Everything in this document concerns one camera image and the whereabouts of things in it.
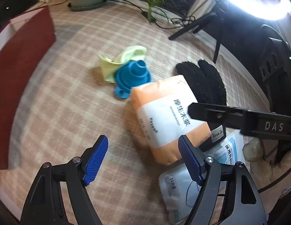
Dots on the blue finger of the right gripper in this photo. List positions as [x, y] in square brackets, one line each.
[230, 117]

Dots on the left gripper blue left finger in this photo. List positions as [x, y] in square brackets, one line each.
[92, 159]

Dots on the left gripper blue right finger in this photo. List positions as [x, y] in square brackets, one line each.
[193, 158]

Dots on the blue white mask package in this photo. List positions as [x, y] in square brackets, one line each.
[230, 150]

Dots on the orange white tissue pack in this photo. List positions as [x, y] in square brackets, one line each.
[162, 110]

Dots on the blue collapsible funnel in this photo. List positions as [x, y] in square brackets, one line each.
[133, 73]

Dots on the light green cloth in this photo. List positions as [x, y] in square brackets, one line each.
[109, 67]

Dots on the right white gloved hand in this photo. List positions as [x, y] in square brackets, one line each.
[270, 163]

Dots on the grey white pouch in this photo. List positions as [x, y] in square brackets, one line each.
[179, 193]

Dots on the black knit glove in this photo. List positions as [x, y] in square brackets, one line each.
[208, 87]

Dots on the black tripod stand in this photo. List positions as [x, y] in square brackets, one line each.
[215, 17]

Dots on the dark red storage box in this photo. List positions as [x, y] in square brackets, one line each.
[24, 40]

